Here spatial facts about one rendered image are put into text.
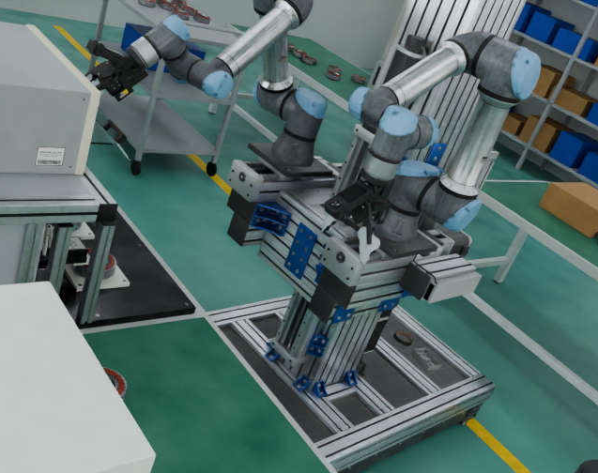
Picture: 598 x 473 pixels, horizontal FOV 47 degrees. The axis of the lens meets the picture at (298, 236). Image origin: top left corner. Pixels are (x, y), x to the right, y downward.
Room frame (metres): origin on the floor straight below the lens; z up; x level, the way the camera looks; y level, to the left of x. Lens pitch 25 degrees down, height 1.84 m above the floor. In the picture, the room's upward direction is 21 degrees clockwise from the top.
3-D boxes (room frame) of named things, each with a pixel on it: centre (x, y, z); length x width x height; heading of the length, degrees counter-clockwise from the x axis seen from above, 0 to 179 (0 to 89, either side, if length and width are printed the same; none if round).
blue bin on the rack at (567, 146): (7.46, -2.42, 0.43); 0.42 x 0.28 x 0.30; 134
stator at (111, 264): (1.59, 0.49, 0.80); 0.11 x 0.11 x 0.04
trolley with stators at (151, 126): (4.40, 1.19, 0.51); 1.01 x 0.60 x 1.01; 46
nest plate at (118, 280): (1.59, 0.49, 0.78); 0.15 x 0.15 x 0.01; 46
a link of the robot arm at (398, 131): (1.50, -0.12, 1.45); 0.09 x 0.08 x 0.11; 149
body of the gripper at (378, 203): (1.50, -0.12, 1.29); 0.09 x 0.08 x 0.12; 141
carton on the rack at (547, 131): (7.74, -2.14, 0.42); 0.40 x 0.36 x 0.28; 137
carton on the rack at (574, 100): (7.65, -2.24, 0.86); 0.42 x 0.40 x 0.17; 46
